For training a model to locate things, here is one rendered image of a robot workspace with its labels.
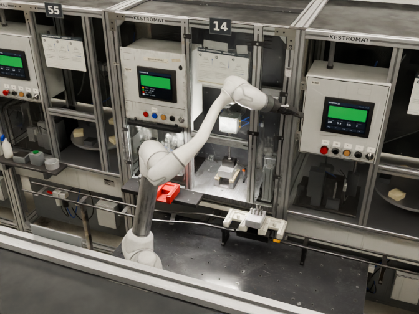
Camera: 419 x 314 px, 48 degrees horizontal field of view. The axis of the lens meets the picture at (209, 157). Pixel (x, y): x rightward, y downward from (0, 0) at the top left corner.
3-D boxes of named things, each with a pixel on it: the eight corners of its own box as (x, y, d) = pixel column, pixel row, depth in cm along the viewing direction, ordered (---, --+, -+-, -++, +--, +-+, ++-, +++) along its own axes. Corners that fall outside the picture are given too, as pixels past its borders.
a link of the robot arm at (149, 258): (139, 301, 252) (136, 270, 241) (130, 278, 266) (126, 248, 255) (168, 291, 257) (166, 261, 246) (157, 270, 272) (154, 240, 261)
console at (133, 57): (124, 119, 299) (116, 48, 276) (144, 102, 322) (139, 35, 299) (185, 129, 286) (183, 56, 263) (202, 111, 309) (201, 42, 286)
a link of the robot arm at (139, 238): (126, 274, 264) (116, 250, 281) (153, 271, 271) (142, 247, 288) (147, 151, 232) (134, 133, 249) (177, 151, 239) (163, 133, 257)
